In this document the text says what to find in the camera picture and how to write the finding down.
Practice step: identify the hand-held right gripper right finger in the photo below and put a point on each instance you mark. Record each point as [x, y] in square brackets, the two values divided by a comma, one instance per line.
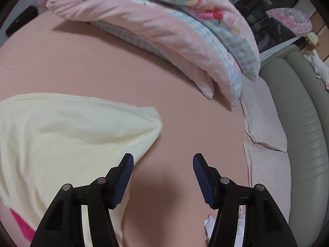
[203, 180]

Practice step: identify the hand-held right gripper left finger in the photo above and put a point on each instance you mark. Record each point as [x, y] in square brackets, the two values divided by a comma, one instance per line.
[123, 180]

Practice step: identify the white garment with navy trim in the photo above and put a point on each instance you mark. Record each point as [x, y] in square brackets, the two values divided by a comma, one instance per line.
[212, 223]

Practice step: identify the cream and pink shirt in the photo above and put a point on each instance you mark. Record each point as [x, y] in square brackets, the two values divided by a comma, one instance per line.
[56, 144]

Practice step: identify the grey padded headboard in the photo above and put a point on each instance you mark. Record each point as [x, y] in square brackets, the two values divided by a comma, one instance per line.
[300, 133]

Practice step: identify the folded pink quilt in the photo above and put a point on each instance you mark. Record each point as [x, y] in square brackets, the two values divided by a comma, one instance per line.
[174, 33]

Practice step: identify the white rabbit plush toy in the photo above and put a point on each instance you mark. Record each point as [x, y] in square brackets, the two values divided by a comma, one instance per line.
[320, 64]

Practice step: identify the yellow plush toy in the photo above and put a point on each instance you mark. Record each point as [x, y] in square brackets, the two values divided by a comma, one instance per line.
[312, 39]

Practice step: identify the black glass cabinet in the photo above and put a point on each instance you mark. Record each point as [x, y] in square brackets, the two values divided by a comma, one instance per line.
[259, 7]

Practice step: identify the black bag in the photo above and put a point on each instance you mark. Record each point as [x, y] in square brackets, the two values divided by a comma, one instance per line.
[21, 20]

